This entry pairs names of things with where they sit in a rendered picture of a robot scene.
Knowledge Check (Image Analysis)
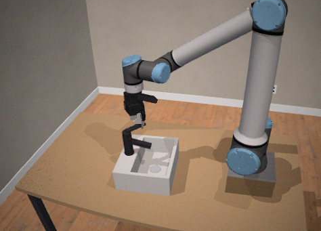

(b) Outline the white square sink basin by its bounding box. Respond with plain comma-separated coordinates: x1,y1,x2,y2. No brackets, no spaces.
112,134,179,196

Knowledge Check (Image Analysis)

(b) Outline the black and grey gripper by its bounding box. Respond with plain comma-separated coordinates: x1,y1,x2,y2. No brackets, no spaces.
123,91,146,129

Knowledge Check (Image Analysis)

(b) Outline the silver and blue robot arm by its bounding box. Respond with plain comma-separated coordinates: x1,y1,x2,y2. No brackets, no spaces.
122,0,288,175

